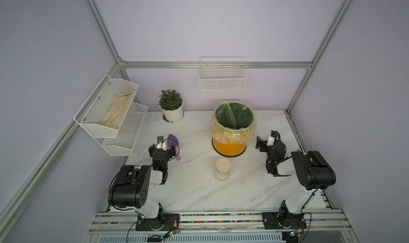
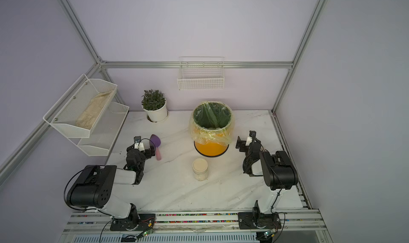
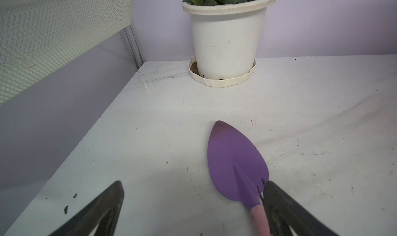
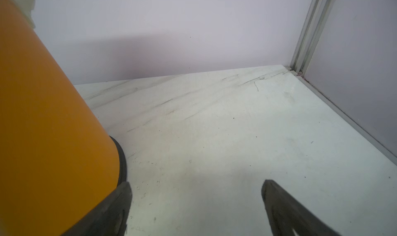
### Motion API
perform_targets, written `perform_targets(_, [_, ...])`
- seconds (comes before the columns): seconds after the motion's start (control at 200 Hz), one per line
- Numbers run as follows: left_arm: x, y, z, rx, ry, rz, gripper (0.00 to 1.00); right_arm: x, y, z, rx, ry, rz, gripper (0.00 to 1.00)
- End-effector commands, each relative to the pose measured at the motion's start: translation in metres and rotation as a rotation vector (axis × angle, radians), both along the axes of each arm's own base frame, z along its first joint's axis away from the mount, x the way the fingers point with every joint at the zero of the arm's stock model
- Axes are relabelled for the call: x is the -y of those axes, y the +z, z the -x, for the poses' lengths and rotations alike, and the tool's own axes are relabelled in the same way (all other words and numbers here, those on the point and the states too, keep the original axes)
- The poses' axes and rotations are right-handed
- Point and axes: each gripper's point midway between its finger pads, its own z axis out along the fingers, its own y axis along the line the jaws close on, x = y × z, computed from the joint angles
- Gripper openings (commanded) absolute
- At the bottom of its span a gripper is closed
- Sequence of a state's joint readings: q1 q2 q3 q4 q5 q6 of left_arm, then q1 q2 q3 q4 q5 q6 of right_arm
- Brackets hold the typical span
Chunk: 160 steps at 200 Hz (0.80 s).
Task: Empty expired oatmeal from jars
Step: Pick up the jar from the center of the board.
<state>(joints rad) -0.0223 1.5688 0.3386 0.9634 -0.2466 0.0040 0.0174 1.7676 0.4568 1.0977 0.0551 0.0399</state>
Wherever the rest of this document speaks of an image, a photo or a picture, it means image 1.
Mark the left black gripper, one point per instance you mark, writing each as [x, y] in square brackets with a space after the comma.
[162, 150]

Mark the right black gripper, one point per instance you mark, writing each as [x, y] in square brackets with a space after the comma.
[265, 144]

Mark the ribbed glass oatmeal jar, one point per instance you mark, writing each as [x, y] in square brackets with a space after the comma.
[222, 176]

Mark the cream jar lid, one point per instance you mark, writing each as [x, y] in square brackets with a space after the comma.
[223, 165]

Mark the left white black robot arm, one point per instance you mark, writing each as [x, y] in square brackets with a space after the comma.
[129, 188]

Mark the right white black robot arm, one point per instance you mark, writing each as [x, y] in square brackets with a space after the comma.
[313, 172]

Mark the purple pink garden trowel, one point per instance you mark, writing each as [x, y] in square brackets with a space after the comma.
[172, 141]

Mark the orange trash bin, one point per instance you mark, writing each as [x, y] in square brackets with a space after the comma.
[228, 150]

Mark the clear green bin liner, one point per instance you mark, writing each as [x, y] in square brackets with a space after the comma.
[234, 122]

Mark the potted green plant white pot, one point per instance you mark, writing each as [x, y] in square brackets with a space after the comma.
[171, 104]

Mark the white two-tier mesh shelf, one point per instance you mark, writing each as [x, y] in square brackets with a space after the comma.
[115, 142]

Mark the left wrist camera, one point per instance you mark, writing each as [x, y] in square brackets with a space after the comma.
[159, 141]

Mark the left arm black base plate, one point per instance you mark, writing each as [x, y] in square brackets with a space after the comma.
[164, 222]

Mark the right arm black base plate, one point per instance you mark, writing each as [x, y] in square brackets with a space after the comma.
[275, 220]

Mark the white wire wall basket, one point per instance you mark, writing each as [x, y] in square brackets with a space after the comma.
[222, 73]

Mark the aluminium front rail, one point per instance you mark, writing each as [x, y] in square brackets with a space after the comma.
[317, 226]

